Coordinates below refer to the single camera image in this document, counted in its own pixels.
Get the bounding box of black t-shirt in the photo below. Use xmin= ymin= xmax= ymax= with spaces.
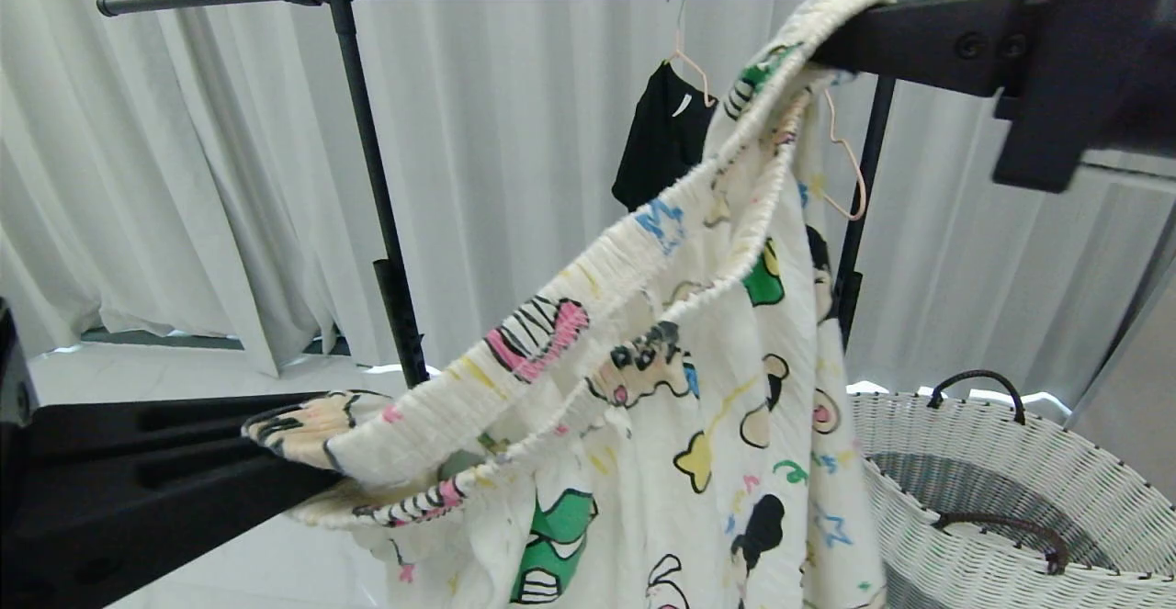
xmin=612 ymin=62 xmax=719 ymax=212

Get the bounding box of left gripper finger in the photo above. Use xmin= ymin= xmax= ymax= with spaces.
xmin=23 ymin=393 xmax=318 ymax=469
xmin=0 ymin=453 xmax=343 ymax=609

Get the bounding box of white curtain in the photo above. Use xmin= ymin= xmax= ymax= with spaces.
xmin=0 ymin=0 xmax=1176 ymax=408

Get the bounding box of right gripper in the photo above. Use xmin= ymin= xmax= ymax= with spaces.
xmin=813 ymin=0 xmax=1176 ymax=194

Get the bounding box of cream printed garment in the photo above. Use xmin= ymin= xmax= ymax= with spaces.
xmin=242 ymin=0 xmax=897 ymax=609

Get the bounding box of pink clothes hanger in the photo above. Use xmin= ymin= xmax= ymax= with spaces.
xmin=816 ymin=0 xmax=868 ymax=222
xmin=666 ymin=0 xmax=718 ymax=107

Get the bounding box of white laundry basket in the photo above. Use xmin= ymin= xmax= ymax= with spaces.
xmin=845 ymin=370 xmax=1176 ymax=609

